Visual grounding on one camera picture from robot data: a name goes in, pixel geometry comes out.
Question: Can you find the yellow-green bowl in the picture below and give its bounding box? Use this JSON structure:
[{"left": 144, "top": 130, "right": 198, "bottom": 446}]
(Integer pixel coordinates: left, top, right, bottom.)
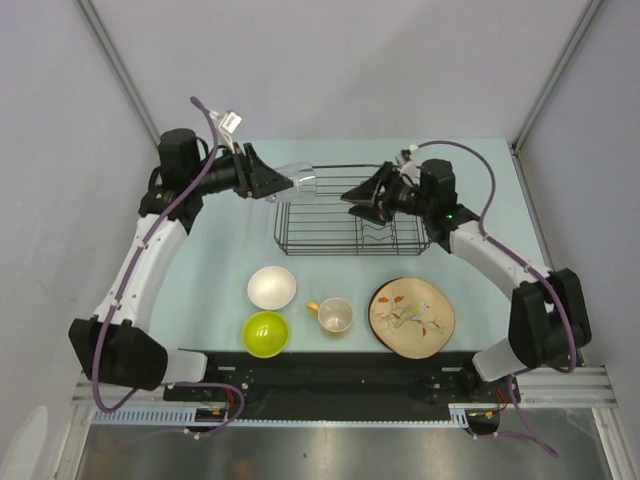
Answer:
[{"left": 242, "top": 311, "right": 290, "bottom": 359}]

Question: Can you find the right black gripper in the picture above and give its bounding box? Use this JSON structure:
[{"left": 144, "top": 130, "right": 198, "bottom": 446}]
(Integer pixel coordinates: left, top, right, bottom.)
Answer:
[{"left": 341, "top": 161, "right": 433, "bottom": 226}]

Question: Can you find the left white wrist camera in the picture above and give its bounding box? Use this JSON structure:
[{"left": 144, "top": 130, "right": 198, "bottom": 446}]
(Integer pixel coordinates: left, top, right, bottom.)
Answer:
[{"left": 209, "top": 110, "right": 243, "bottom": 149}]

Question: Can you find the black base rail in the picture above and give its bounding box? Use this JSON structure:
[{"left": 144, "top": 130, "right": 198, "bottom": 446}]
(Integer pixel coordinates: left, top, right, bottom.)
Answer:
[{"left": 163, "top": 351, "right": 513, "bottom": 420}]

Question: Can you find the yellow mug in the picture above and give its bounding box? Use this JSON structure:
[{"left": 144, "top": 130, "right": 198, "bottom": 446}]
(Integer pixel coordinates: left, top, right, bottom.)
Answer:
[{"left": 306, "top": 298, "right": 354, "bottom": 335}]

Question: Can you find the white slotted cable duct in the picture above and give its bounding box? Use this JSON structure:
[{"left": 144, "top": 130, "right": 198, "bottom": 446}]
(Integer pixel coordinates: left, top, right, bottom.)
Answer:
[{"left": 91, "top": 405, "right": 498, "bottom": 429}]

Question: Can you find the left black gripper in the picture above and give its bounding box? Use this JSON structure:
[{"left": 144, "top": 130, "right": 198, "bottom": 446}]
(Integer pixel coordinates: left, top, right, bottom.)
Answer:
[{"left": 190, "top": 143, "right": 293, "bottom": 200}]

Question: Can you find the clear plastic cup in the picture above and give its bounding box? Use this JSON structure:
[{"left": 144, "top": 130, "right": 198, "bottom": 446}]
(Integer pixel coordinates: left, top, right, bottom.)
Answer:
[{"left": 266, "top": 162, "right": 317, "bottom": 203}]

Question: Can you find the black wire dish rack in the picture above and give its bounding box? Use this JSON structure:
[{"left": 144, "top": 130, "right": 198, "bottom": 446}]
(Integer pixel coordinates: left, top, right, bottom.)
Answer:
[{"left": 274, "top": 164, "right": 430, "bottom": 256}]

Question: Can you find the white bowl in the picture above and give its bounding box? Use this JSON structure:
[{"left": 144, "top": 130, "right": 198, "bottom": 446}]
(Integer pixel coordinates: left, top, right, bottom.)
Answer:
[{"left": 247, "top": 266, "right": 297, "bottom": 310}]

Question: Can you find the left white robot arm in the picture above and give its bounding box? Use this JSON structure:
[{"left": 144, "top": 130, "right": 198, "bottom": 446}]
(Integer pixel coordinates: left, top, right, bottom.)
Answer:
[{"left": 69, "top": 129, "right": 294, "bottom": 400}]

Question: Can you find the bird pattern plate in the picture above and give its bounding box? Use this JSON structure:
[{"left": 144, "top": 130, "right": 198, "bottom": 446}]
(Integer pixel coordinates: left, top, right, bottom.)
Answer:
[{"left": 368, "top": 277, "right": 456, "bottom": 360}]

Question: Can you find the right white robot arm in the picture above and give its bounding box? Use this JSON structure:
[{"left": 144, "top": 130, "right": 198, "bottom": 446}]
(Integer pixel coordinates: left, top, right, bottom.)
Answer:
[{"left": 341, "top": 159, "right": 592, "bottom": 401}]

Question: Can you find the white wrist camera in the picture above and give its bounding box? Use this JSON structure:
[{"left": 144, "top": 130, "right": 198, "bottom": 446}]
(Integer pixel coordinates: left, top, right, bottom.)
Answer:
[
  {"left": 209, "top": 110, "right": 243, "bottom": 149},
  {"left": 395, "top": 144, "right": 419, "bottom": 177}
]

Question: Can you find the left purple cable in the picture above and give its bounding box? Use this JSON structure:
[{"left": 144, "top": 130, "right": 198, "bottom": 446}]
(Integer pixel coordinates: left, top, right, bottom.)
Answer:
[{"left": 89, "top": 96, "right": 224, "bottom": 414}]

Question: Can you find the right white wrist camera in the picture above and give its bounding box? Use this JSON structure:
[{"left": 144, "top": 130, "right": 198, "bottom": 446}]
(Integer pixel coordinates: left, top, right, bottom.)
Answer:
[{"left": 395, "top": 144, "right": 419, "bottom": 177}]

